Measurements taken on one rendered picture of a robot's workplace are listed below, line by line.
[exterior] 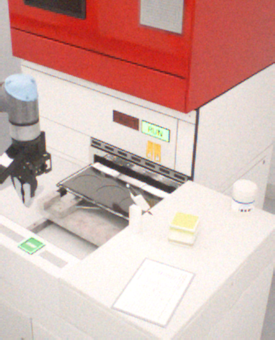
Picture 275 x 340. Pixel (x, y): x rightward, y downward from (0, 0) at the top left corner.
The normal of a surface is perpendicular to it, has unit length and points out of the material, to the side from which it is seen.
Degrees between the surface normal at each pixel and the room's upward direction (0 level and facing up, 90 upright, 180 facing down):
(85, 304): 90
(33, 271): 90
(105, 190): 0
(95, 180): 0
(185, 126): 90
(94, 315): 90
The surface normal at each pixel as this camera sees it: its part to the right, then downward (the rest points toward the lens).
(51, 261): 0.02, -0.87
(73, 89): -0.61, 0.38
